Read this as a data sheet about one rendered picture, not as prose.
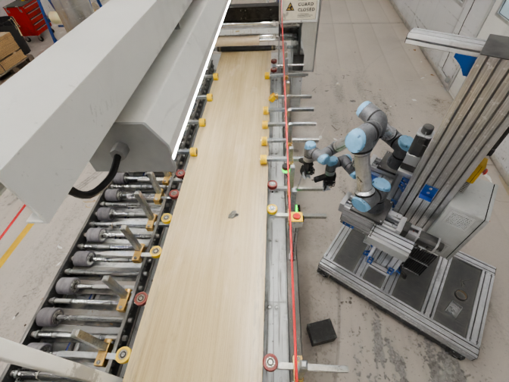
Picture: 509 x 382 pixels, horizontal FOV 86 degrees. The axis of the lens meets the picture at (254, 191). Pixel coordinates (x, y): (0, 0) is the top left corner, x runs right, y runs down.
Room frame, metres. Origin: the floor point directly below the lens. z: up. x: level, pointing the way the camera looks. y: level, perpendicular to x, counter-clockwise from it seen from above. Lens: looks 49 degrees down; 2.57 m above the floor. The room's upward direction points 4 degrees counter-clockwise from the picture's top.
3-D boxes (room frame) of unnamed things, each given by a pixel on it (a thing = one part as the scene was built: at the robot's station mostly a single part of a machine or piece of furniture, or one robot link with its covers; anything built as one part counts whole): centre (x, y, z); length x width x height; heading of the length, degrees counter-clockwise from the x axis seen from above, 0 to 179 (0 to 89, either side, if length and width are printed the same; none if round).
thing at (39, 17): (8.09, 5.31, 0.41); 0.76 x 0.48 x 0.81; 177
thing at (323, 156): (1.38, -0.48, 1.29); 0.11 x 0.11 x 0.08; 35
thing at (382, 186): (1.11, -0.79, 1.21); 0.13 x 0.12 x 0.14; 125
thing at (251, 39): (4.10, -0.03, 1.05); 1.43 x 0.12 x 0.12; 84
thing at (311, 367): (0.24, -0.21, 0.80); 0.44 x 0.03 x 0.04; 84
